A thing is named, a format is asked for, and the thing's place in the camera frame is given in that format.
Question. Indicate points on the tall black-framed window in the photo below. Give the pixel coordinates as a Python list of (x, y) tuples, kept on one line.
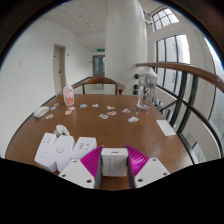
[(173, 50)]

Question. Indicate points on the small high window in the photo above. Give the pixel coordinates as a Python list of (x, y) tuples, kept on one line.
[(164, 19)]

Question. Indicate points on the white power strip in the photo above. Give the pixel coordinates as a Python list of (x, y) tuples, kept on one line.
[(58, 151)]

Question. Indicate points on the grey glazed double door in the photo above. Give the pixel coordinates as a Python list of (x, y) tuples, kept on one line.
[(98, 65)]

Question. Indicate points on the beige single door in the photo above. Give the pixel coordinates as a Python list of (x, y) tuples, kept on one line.
[(59, 70)]

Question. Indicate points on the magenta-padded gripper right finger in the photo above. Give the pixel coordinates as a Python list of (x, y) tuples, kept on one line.
[(151, 171)]

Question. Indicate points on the small colourful sticker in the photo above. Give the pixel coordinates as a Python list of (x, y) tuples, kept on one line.
[(68, 112), (71, 108), (110, 107), (57, 104), (83, 106), (95, 105), (103, 116), (126, 110), (49, 116), (112, 113), (53, 108), (133, 119)]

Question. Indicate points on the clear plastic water bottle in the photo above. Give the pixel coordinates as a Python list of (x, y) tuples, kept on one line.
[(146, 90)]

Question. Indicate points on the wooden chair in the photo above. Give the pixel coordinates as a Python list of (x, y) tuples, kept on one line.
[(100, 80)]

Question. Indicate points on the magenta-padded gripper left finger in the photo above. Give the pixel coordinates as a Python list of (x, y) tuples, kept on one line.
[(78, 172)]

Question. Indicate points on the large curved window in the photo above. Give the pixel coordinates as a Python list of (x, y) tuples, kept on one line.
[(218, 70)]

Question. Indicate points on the white computer mouse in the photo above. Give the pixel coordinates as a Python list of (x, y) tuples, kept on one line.
[(41, 111)]

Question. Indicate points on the green exit sign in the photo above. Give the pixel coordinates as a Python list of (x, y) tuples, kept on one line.
[(100, 50)]

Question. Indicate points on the white charger block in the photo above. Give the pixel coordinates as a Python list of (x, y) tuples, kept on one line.
[(114, 162)]

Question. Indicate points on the white card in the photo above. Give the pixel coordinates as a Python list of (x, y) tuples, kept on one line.
[(166, 127)]

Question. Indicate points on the black railing with wooden handrail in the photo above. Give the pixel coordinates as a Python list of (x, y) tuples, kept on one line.
[(180, 67)]

